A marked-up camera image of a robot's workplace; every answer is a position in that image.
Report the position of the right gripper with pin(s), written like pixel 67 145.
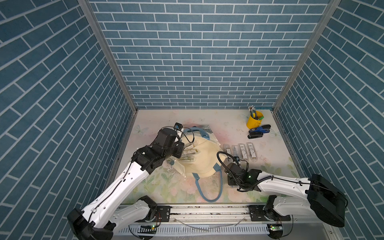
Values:
pixel 229 181

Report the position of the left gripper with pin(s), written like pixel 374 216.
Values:
pixel 180 146

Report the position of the clear compass set case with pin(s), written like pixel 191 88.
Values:
pixel 227 149

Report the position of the cream canvas tote bag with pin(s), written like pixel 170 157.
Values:
pixel 206 164

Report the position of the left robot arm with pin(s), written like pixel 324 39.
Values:
pixel 101 219

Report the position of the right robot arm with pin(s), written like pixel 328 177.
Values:
pixel 287 197

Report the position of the compass case inside bag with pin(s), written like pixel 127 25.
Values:
pixel 189 152

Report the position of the black stapler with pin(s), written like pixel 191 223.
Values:
pixel 254 135

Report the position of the blue stapler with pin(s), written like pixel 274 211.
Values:
pixel 261 129

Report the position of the yellow pen holder cup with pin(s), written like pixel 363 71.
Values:
pixel 255 120

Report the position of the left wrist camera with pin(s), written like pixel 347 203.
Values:
pixel 179 129

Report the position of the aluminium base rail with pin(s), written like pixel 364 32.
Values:
pixel 144 221

